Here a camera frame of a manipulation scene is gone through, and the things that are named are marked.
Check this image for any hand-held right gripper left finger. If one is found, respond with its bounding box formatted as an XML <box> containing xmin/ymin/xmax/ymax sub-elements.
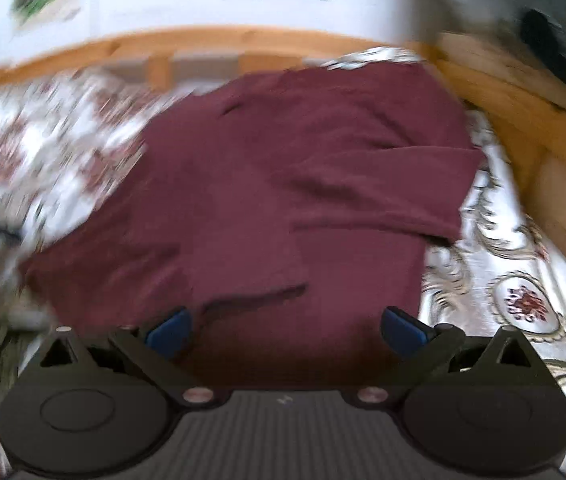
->
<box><xmin>40</xmin><ymin>306</ymin><xmax>216</xmax><ymax>409</ymax></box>

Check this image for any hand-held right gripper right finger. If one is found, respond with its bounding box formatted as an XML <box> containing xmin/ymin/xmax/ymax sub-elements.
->
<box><xmin>350</xmin><ymin>306</ymin><xmax>540</xmax><ymax>408</ymax></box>

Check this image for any maroon shirt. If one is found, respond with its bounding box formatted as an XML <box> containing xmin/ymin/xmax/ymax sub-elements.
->
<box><xmin>18</xmin><ymin>57</ymin><xmax>486</xmax><ymax>391</ymax></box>

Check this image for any white floral bedspread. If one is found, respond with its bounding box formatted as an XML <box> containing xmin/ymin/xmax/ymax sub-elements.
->
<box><xmin>0</xmin><ymin>46</ymin><xmax>566</xmax><ymax>480</ymax></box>

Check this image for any dark object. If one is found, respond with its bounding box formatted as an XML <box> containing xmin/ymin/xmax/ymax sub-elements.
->
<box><xmin>520</xmin><ymin>7</ymin><xmax>566</xmax><ymax>94</ymax></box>

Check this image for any wooden bed frame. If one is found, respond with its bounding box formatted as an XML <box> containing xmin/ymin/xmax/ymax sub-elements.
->
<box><xmin>0</xmin><ymin>27</ymin><xmax>566</xmax><ymax>281</ymax></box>

